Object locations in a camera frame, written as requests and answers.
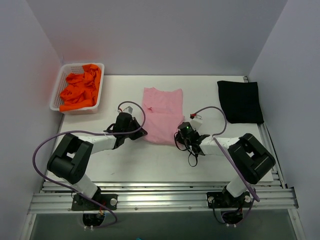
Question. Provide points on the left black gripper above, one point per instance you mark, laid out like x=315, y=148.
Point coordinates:
x=136, y=128

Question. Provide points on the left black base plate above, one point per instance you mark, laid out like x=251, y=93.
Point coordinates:
x=80, y=203

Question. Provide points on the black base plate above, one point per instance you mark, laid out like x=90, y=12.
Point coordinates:
x=224, y=200
x=80, y=203

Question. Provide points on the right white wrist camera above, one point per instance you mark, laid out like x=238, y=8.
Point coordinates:
x=196, y=121

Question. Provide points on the pink t-shirt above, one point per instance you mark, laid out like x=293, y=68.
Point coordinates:
x=163, y=114

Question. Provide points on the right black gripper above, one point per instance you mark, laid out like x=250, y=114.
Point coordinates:
x=180, y=136

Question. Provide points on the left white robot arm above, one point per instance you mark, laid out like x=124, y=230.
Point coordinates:
x=70, y=159

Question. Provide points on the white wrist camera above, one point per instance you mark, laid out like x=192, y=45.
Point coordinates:
x=128, y=110
x=196, y=121

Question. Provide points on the orange crumpled t-shirt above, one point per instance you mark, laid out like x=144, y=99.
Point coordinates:
x=82, y=89

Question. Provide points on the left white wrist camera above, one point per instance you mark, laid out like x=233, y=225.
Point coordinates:
x=128, y=110

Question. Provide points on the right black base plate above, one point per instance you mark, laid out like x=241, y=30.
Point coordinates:
x=224, y=200

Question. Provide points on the black folded t-shirt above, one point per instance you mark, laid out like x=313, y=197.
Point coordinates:
x=240, y=102

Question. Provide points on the white plastic basket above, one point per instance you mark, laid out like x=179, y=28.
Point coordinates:
x=61, y=83

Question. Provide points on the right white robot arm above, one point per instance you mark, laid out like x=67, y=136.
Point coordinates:
x=248, y=157

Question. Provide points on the aluminium rail frame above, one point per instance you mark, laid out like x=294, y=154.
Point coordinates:
x=155, y=179

